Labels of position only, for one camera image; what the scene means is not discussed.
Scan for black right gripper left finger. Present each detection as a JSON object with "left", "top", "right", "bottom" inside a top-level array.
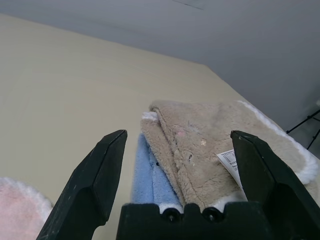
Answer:
[{"left": 36, "top": 129, "right": 128, "bottom": 240}]

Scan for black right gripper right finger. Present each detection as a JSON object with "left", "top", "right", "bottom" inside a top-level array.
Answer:
[{"left": 229, "top": 129, "right": 320, "bottom": 240}]

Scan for light blue folded towel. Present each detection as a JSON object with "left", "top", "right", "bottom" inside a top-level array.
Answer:
[{"left": 131, "top": 132, "right": 183, "bottom": 211}]

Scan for white barcode label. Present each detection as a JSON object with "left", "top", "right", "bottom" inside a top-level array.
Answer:
[{"left": 216, "top": 149, "right": 248, "bottom": 201}]

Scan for pink towel with white trim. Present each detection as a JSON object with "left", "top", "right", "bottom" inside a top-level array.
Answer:
[{"left": 0, "top": 176, "right": 55, "bottom": 240}]

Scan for beige folded towel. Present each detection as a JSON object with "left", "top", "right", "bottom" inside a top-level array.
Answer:
[{"left": 139, "top": 99, "right": 320, "bottom": 213}]

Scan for black tripod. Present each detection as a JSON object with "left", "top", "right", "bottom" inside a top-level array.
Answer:
[{"left": 286, "top": 99, "right": 320, "bottom": 151}]

